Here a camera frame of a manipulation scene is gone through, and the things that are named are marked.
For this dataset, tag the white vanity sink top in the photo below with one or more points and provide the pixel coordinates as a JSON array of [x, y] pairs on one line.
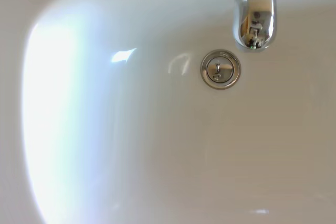
[[131, 142]]

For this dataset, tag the chrome sink drain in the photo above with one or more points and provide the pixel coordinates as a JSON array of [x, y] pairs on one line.
[[220, 69]]

